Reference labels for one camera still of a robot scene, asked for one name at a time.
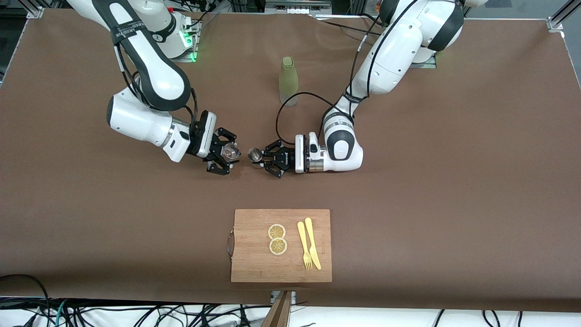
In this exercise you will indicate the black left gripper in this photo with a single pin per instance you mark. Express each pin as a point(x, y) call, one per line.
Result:
point(284, 159)

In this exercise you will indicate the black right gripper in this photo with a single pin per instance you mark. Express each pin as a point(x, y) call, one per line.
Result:
point(217, 148)

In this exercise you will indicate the clear glass beaker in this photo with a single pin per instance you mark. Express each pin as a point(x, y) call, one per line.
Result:
point(230, 151)

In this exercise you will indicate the steel jigger measuring cup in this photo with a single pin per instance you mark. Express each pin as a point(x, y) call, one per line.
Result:
point(254, 155)

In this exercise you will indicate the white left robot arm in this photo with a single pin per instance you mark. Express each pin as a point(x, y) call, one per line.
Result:
point(395, 50)

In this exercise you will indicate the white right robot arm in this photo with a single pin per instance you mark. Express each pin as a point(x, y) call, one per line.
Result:
point(154, 77)

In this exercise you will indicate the lemon slice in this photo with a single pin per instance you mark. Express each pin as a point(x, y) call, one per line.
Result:
point(278, 246)
point(277, 231)

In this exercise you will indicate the green sleeved glass bottle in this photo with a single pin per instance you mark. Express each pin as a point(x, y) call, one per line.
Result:
point(288, 77)

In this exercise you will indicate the yellow plastic fork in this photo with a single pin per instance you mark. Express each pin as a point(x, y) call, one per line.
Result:
point(303, 240)

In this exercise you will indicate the yellow plastic knife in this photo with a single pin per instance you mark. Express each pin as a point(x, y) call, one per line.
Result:
point(313, 245)

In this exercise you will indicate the wooden cutting board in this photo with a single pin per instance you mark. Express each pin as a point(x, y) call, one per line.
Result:
point(254, 254)

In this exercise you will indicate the grey metal box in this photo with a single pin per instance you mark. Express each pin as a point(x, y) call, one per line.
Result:
point(297, 5)

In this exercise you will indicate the brown table cover sheet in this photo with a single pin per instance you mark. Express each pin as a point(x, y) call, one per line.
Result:
point(454, 204)

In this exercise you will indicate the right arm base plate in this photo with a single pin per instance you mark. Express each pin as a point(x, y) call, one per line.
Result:
point(190, 45)

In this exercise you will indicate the metal post bracket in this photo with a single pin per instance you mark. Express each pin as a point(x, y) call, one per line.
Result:
point(293, 296)

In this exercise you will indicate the wooden post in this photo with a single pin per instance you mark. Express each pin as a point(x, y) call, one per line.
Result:
point(278, 313)

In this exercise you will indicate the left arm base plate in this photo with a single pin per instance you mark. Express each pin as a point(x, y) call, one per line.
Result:
point(426, 62)

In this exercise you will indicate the aluminium frame profile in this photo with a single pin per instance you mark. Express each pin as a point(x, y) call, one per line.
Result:
point(560, 16)
point(35, 9)

